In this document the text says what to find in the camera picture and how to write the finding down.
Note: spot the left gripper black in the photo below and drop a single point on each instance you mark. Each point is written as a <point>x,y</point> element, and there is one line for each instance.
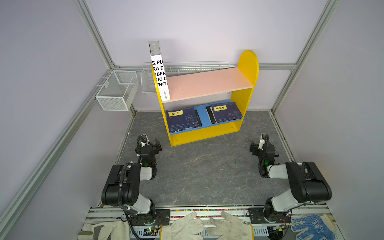
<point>157,147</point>

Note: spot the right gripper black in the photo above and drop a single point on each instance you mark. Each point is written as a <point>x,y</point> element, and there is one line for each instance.
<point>254,148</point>

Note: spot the dark blue book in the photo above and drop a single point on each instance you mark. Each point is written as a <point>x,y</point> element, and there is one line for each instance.
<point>183,118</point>

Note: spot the blue book yellow label top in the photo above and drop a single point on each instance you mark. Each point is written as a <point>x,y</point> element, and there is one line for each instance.
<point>226,112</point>

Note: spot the white book black lettering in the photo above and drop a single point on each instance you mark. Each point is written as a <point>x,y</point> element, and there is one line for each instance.
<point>159,70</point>

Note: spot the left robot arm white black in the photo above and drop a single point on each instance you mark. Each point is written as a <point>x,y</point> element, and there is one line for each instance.
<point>122,188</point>

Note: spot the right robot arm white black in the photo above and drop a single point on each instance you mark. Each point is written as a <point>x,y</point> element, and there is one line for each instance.
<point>307,185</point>

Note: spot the white mesh basket left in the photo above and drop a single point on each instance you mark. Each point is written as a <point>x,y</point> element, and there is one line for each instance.
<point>118,91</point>

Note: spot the yellow shelf pink blue boards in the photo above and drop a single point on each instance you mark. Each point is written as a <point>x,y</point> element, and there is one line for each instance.
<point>239,81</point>

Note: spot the white work glove centre right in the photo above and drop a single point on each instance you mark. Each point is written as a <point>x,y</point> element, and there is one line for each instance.
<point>230,229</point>

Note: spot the white work glove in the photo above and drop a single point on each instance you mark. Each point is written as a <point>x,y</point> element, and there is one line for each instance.
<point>230,229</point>
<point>186,228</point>

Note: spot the white work glove centre left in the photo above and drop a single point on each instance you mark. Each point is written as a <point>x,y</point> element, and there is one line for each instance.
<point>186,228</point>

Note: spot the white glove far left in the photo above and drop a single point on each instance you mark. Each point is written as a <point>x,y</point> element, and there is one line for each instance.
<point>117,230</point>

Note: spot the blue dotted glove right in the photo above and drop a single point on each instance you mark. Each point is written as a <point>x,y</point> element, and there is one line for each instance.
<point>314,227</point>

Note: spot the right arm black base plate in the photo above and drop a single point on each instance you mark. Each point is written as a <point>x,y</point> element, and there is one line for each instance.
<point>259,215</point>

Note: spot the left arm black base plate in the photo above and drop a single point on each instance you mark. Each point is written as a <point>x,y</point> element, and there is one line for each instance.
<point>159,217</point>

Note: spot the white wire rack rear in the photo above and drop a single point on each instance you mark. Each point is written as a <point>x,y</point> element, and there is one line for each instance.
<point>173,69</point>

